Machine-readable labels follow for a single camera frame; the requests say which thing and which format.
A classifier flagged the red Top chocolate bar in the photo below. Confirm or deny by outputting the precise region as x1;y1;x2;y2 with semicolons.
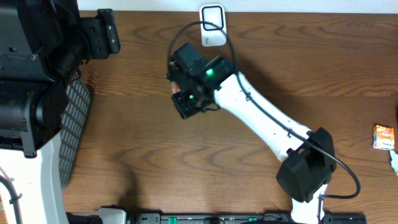
171;82;180;94

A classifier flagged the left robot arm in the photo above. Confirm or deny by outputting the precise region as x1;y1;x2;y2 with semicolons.
1;0;129;223

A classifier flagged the orange tissue pack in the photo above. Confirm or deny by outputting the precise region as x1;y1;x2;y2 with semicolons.
373;125;395;151

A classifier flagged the grey plastic basket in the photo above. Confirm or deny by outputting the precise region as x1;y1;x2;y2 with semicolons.
58;78;92;189

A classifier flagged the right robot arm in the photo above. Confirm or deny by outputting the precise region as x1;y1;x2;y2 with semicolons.
167;56;336;223

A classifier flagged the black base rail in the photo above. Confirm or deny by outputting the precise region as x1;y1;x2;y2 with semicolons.
67;212;368;224

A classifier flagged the teal wet wipes pack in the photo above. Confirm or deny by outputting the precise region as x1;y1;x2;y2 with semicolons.
389;150;398;175

